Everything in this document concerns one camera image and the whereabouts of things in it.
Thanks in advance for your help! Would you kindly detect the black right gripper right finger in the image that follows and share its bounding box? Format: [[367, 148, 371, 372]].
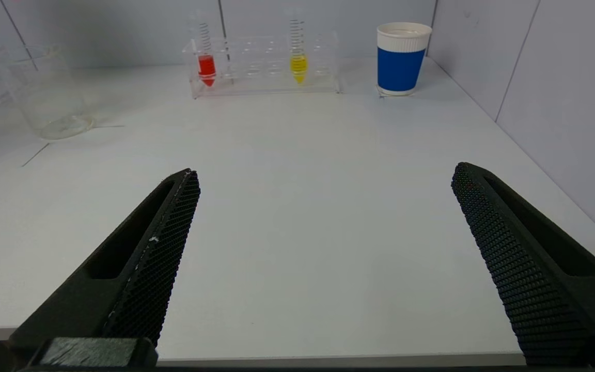
[[451, 162, 595, 365]]

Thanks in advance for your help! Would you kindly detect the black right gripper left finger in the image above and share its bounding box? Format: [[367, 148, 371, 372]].
[[10, 168, 201, 358]]

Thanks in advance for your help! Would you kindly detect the test tube with red pigment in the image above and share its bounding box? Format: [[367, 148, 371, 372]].
[[190, 10, 218, 88]]

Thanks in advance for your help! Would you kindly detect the blue white paper cup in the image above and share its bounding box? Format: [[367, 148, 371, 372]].
[[377, 22, 433, 97]]

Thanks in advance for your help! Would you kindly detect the clear acrylic test tube rack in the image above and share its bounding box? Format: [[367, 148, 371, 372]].
[[182, 30, 341, 99]]

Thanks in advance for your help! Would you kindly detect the test tube with yellow pigment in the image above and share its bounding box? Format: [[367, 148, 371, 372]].
[[284, 7, 310, 85]]

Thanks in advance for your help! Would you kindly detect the clear glass beaker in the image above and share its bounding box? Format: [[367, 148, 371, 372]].
[[5, 43, 96, 141]]

